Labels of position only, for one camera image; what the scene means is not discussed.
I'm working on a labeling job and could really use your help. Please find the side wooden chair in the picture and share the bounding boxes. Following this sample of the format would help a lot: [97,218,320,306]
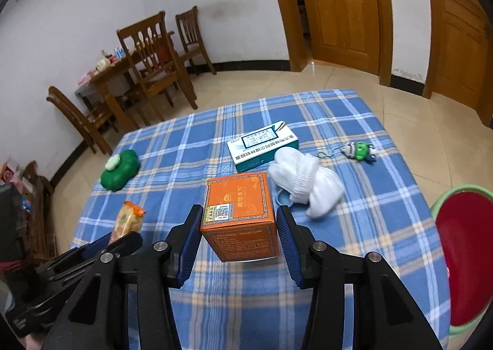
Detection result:
[46,86,119,156]

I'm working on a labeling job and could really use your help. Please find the white and teal medicine box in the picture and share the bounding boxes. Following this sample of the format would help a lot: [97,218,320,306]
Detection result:
[227,121,299,173]

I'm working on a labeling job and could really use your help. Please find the blue plaid blanket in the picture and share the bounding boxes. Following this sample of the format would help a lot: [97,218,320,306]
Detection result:
[74,89,450,349]

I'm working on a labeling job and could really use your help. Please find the right wooden door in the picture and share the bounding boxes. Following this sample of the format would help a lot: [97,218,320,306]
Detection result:
[423,0,492,126]

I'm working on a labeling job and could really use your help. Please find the orange snack packet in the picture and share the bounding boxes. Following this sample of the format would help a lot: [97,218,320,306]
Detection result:
[109,201,146,243]

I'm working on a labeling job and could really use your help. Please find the white cloth bundle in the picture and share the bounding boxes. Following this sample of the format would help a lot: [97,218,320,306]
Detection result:
[267,147,344,219]

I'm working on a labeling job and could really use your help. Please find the red bucket with green rim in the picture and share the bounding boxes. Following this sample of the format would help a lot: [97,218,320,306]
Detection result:
[430,184,492,336]

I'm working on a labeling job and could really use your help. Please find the wooden dining table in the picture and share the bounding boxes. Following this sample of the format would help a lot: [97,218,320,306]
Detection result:
[73,30,200,132]

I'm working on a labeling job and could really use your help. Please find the far wooden chair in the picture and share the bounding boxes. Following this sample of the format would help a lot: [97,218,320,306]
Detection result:
[176,6,216,75]

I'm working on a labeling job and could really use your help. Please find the near wooden chair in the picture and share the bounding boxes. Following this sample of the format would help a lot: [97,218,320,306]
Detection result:
[116,11,198,121]

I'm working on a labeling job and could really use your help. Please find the green frog toy keychain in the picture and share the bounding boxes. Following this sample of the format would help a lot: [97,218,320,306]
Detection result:
[317,141,378,163]

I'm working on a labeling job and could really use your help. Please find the wooden door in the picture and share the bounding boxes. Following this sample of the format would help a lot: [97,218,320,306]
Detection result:
[304,0,393,86]
[423,0,492,126]

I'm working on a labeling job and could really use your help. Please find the small blue dish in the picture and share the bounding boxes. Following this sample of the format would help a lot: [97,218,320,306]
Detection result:
[275,188,293,207]

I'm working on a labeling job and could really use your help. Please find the orange cardboard box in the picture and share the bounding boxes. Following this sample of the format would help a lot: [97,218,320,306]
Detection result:
[201,171,279,263]

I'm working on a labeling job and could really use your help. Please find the green clover-shaped toy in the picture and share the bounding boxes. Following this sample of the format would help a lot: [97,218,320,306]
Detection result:
[100,149,141,191]

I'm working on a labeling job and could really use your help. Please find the left wooden door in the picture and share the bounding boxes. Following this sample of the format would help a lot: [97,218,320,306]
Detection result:
[304,0,393,86]

